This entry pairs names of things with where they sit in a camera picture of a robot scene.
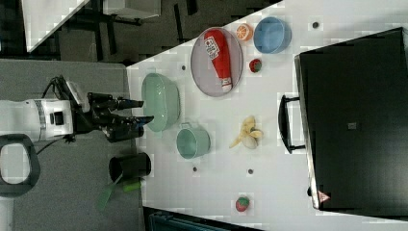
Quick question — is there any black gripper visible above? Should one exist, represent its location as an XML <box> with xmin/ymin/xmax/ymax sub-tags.
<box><xmin>73</xmin><ymin>92</ymin><xmax>154</xmax><ymax>142</ymax></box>

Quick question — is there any peeled toy banana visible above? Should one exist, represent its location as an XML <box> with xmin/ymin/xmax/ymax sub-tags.
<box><xmin>229</xmin><ymin>115</ymin><xmax>263</xmax><ymax>149</ymax></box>

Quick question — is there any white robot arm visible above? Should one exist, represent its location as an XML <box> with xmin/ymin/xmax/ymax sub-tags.
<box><xmin>1</xmin><ymin>92</ymin><xmax>154</xmax><ymax>198</ymax></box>

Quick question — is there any green mug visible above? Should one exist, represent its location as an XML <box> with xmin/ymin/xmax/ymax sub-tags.
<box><xmin>176</xmin><ymin>122</ymin><xmax>211</xmax><ymax>160</ymax></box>

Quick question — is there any green colander basket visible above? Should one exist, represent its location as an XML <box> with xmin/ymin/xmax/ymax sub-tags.
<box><xmin>141</xmin><ymin>73</ymin><xmax>180</xmax><ymax>132</ymax></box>

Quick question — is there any black cylindrical cup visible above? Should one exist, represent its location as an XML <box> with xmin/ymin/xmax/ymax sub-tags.
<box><xmin>109</xmin><ymin>153</ymin><xmax>152</xmax><ymax>181</ymax></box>

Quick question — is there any green utensil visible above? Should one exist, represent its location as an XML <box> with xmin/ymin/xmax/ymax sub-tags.
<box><xmin>96</xmin><ymin>174</ymin><xmax>141</xmax><ymax>212</ymax></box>

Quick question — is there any grey round plate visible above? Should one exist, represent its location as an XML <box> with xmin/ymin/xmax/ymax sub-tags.
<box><xmin>191</xmin><ymin>27</ymin><xmax>242</xmax><ymax>97</ymax></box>

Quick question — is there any red ketchup bottle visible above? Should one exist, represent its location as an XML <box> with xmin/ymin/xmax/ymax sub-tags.
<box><xmin>204</xmin><ymin>29</ymin><xmax>233</xmax><ymax>92</ymax></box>

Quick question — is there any white side table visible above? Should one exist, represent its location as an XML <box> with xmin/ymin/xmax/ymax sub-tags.
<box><xmin>20</xmin><ymin>0</ymin><xmax>90</xmax><ymax>53</ymax></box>

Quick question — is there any red strawberry toy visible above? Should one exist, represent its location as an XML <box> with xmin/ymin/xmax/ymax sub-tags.
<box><xmin>249</xmin><ymin>59</ymin><xmax>262</xmax><ymax>73</ymax></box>

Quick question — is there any orange slice toy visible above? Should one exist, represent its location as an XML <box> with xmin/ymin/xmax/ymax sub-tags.
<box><xmin>236</xmin><ymin>23</ymin><xmax>253</xmax><ymax>41</ymax></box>

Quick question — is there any red green tomato toy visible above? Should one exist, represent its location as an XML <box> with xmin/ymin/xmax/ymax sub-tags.
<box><xmin>236</xmin><ymin>196</ymin><xmax>250</xmax><ymax>212</ymax></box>

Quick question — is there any blue bowl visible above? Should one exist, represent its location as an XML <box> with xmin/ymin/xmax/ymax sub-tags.
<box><xmin>253</xmin><ymin>16</ymin><xmax>292</xmax><ymax>54</ymax></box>

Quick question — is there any black toaster oven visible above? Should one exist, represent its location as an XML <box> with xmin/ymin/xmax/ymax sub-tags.
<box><xmin>294</xmin><ymin>27</ymin><xmax>408</xmax><ymax>220</ymax></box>

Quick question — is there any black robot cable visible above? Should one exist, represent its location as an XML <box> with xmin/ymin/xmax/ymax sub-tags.
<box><xmin>36</xmin><ymin>75</ymin><xmax>70</xmax><ymax>156</ymax></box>

